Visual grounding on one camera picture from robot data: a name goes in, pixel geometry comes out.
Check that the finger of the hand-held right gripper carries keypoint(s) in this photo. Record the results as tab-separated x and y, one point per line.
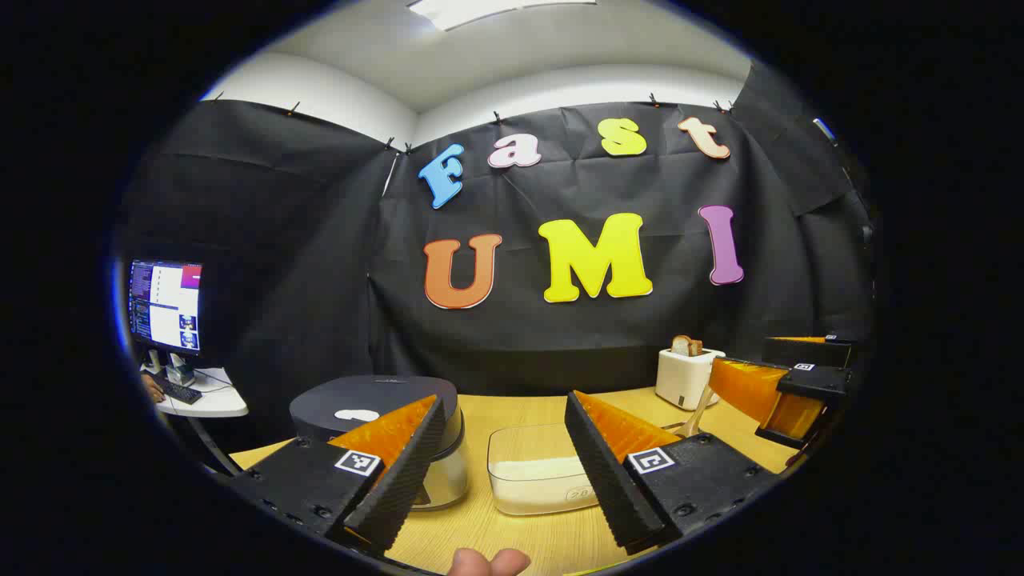
816	382
808	352

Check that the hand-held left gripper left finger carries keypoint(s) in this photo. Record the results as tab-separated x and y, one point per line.
404	472

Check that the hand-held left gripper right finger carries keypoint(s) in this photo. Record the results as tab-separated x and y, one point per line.
604	472

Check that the black silver rice cooker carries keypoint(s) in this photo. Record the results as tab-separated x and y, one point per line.
360	396

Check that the clear plastic rice container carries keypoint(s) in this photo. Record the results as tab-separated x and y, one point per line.
520	436

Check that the wooden spoon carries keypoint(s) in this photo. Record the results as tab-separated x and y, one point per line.
696	412

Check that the white toaster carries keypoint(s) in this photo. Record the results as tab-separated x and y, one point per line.
680	380

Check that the brown bread slice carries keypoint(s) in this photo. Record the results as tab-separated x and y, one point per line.
686	346

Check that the white side table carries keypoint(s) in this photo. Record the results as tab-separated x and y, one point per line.
220	400

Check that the black keyboard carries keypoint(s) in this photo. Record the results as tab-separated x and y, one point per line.
180	392

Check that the small teal box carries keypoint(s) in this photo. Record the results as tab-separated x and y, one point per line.
180	372

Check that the black backdrop cloth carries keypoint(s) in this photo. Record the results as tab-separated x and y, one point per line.
320	240

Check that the computer monitor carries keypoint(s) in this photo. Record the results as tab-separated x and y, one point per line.
164	308

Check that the ceiling light panel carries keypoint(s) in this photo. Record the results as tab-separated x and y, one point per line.
496	10

